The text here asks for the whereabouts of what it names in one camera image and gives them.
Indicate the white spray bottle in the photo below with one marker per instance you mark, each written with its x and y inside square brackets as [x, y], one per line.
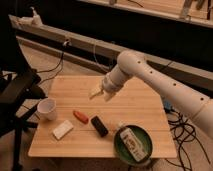
[36, 17]

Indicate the black chair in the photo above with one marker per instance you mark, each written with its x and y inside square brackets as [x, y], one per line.
[23, 86]

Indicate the white labelled bottle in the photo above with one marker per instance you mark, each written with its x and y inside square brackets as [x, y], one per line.
[132, 143]

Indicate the long metal rail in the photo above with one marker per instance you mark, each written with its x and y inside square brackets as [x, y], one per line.
[84, 50]

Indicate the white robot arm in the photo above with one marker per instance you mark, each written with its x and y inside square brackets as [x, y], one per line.
[194, 105]

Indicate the black rectangular remote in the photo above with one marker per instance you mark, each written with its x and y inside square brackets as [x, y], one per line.
[99, 126]

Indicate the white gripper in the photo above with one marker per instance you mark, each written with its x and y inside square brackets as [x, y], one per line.
[111, 83]

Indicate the blue box on floor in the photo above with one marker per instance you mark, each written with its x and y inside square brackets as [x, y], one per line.
[167, 106]

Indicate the white rectangular block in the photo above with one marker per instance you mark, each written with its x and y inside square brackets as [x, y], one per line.
[62, 129]

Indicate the wooden table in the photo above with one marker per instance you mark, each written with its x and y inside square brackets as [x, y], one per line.
[136, 104]

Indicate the orange oblong object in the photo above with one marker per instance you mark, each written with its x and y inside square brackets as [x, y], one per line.
[81, 117]

